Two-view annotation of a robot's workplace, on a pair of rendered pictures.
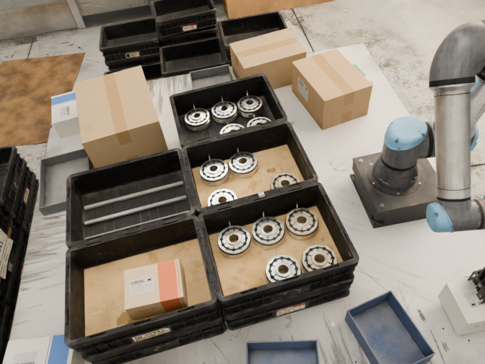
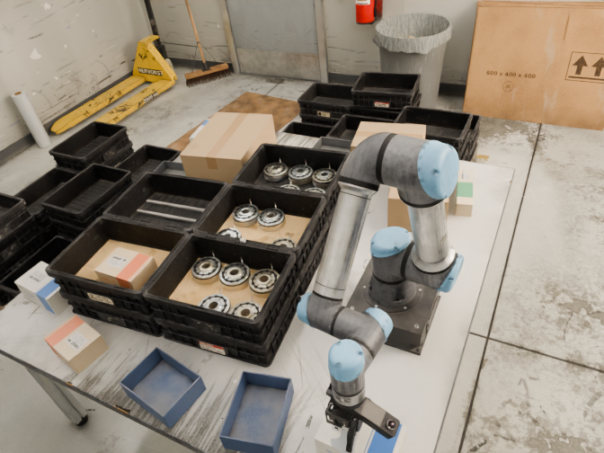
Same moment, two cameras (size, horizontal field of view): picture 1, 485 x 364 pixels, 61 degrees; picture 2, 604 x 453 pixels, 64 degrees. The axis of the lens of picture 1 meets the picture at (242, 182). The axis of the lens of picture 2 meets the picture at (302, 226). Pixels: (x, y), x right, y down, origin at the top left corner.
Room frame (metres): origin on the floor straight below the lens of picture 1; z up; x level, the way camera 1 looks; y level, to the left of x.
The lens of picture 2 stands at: (-0.08, -0.91, 1.98)
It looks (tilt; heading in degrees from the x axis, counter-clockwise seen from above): 40 degrees down; 35
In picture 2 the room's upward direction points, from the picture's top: 8 degrees counter-clockwise
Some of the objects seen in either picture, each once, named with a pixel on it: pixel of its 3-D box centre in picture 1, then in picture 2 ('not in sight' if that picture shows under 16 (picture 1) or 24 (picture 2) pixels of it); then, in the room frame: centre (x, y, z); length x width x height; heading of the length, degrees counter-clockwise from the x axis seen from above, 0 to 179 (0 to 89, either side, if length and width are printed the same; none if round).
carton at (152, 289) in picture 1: (156, 289); (128, 270); (0.55, 0.29, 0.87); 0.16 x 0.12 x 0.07; 95
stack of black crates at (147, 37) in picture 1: (136, 53); (333, 115); (2.67, 0.63, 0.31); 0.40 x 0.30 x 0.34; 94
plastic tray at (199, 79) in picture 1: (213, 88); (329, 157); (1.62, 0.08, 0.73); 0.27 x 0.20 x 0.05; 5
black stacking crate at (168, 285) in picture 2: (274, 247); (224, 287); (0.63, -0.07, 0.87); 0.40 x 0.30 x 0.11; 99
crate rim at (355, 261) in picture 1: (274, 237); (221, 276); (0.63, -0.07, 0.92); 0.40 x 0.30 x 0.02; 99
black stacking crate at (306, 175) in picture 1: (247, 174); (262, 226); (0.93, -0.02, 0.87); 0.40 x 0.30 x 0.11; 99
